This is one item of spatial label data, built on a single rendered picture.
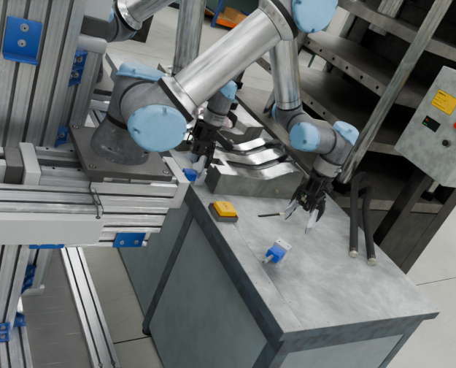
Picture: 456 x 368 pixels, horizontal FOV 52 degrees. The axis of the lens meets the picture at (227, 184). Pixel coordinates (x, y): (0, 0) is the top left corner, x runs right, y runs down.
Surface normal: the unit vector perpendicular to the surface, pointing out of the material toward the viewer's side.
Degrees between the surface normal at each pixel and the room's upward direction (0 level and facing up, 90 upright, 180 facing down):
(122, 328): 0
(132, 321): 0
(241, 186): 90
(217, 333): 90
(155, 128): 96
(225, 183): 90
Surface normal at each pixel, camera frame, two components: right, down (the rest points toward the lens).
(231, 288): -0.84, -0.07
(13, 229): 0.43, 0.57
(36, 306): 0.36, -0.82
